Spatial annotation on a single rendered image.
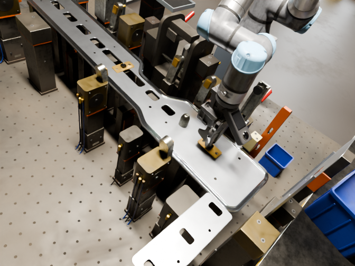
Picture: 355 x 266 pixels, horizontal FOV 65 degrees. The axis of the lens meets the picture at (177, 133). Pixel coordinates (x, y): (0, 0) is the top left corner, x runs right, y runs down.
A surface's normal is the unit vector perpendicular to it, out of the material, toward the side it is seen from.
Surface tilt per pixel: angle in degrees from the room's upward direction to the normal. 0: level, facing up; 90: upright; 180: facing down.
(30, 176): 0
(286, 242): 0
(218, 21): 45
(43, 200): 0
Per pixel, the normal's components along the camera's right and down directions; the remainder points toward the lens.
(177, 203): 0.24, -0.62
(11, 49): 0.67, 0.66
